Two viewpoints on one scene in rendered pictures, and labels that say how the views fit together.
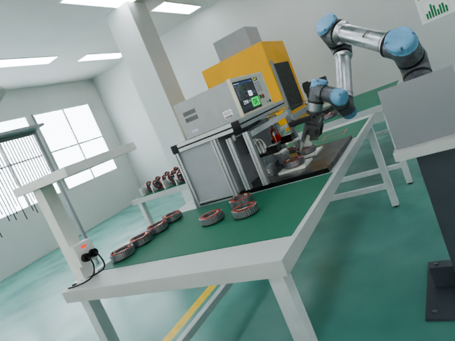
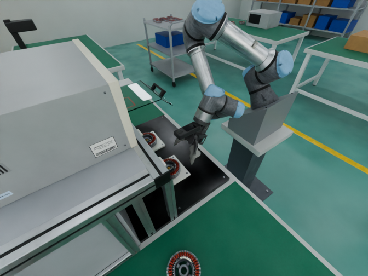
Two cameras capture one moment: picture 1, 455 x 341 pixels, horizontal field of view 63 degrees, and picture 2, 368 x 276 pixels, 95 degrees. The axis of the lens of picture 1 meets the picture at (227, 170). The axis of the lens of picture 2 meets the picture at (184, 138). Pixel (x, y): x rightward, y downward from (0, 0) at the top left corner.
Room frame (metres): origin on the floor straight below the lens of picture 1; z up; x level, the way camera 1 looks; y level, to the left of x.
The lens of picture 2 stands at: (1.63, 0.08, 1.48)
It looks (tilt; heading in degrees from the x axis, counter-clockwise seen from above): 44 degrees down; 295
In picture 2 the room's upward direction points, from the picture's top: 2 degrees counter-clockwise
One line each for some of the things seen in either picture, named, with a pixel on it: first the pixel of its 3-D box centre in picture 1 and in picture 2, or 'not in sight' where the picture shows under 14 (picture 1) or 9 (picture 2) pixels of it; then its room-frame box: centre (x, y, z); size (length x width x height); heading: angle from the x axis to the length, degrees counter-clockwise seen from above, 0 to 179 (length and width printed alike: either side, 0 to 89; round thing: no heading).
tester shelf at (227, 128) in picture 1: (232, 124); (61, 139); (2.18, -0.13, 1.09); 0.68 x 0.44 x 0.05; 148
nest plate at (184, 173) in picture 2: (295, 166); (169, 171); (1.91, -0.34, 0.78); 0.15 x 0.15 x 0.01; 58
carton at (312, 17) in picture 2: not in sight; (311, 19); (0.58, -6.89, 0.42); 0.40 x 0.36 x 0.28; 58
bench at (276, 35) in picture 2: not in sight; (236, 46); (2.18, -3.92, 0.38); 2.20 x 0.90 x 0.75; 148
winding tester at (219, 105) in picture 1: (225, 104); (37, 105); (2.19, -0.13, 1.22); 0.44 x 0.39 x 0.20; 148
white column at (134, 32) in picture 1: (166, 107); not in sight; (6.20, 0.53, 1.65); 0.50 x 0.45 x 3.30; 58
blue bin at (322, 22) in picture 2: not in sight; (325, 22); (0.25, -6.68, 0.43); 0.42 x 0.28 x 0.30; 56
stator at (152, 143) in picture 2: (306, 149); (147, 140); (2.11, -0.47, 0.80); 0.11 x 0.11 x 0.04
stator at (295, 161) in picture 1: (294, 162); (168, 168); (1.91, -0.34, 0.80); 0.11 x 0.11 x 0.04
